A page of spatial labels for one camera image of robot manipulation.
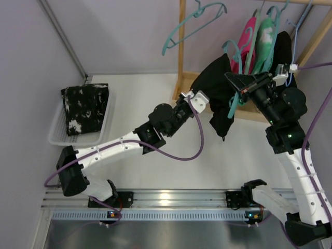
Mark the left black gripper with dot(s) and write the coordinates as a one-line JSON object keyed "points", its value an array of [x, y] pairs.
{"points": [[185, 104]]}

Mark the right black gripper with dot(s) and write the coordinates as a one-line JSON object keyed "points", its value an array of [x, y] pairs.
{"points": [[253, 84]]}

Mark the black trousers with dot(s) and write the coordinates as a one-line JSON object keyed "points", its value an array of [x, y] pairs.
{"points": [[213, 83], [282, 55]]}

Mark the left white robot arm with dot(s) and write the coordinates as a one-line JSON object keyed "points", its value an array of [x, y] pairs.
{"points": [[75, 167]]}

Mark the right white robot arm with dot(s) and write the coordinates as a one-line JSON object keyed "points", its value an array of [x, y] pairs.
{"points": [[310, 219]]}

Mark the pink trousers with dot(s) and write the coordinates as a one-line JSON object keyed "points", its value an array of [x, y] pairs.
{"points": [[244, 41]]}

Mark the teal hanger with green trousers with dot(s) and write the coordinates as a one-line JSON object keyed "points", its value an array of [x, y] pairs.
{"points": [[274, 13]]}

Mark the grey-green hanger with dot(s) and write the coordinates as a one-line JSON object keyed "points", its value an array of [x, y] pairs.
{"points": [[250, 59]]}

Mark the black trousers on blue hanger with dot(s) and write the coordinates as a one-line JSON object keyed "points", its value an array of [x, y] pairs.
{"points": [[282, 55]]}

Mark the light blue hanger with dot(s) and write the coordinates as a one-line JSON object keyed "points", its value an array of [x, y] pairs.
{"points": [[297, 27]]}

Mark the green patterned trousers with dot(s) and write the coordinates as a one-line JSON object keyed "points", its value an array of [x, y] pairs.
{"points": [[262, 45]]}

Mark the empty teal hanger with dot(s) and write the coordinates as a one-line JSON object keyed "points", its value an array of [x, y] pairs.
{"points": [[190, 23]]}

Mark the wooden clothes rack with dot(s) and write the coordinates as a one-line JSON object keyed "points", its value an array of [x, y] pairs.
{"points": [[247, 112]]}

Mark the black white patterned garment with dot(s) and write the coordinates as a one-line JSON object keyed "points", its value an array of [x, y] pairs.
{"points": [[85, 108]]}

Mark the white plastic basket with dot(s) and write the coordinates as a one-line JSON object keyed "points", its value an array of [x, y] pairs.
{"points": [[58, 136]]}

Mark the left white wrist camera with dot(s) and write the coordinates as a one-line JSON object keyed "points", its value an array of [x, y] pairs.
{"points": [[198, 100]]}

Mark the aluminium mounting rail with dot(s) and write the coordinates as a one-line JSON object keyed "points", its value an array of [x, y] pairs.
{"points": [[146, 198]]}

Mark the grey slotted cable duct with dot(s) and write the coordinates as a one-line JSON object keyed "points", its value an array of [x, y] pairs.
{"points": [[154, 215]]}

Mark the aluminium corner post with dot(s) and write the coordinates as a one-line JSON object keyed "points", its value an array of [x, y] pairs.
{"points": [[47, 9]]}

